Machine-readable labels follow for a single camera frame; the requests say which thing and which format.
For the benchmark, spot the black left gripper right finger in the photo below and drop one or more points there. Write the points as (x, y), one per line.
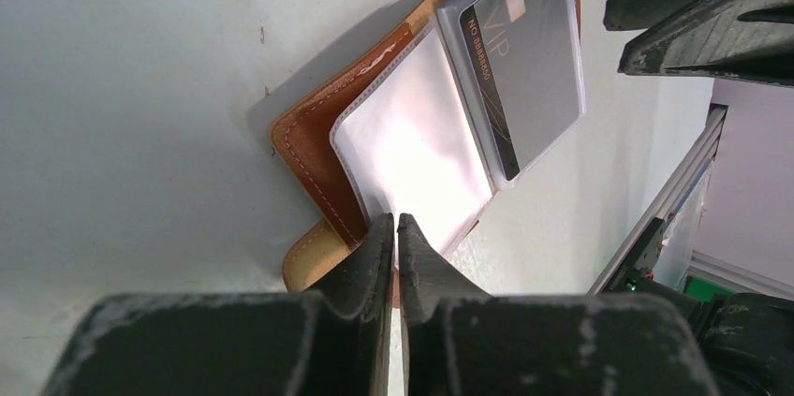
(460, 340)

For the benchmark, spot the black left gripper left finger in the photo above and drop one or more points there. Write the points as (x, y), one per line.
(330, 339)

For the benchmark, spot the black VIP card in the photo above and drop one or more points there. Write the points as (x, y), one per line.
(523, 54)

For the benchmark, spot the brown leather card holder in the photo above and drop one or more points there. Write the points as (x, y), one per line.
(401, 130)

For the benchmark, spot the aluminium frame rail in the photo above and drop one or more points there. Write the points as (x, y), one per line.
(660, 246)

